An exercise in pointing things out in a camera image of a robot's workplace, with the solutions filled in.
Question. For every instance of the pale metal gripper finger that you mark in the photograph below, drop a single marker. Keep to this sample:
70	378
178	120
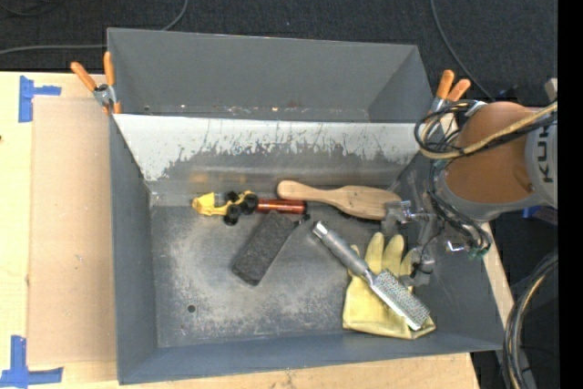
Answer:
422	271
398	214

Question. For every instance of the wooden brush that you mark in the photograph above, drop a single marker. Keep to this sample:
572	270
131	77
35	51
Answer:
350	198

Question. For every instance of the silver metal hairbrush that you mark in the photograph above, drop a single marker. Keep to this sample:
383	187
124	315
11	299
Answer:
346	252

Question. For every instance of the yellow rubber glove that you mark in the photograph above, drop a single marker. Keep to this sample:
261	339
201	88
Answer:
364	310

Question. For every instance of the red-brown shiny cylinder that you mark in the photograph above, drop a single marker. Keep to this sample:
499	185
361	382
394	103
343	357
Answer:
282	206

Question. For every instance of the black sponge block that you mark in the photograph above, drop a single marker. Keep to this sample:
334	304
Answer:
264	248

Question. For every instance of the yellow toy car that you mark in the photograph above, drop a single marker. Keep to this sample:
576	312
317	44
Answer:
209	204

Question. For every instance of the grey metal bin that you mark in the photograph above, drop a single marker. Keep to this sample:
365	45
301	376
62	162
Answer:
205	296

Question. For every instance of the brown cardboard board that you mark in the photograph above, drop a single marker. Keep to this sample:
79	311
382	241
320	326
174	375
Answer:
68	218

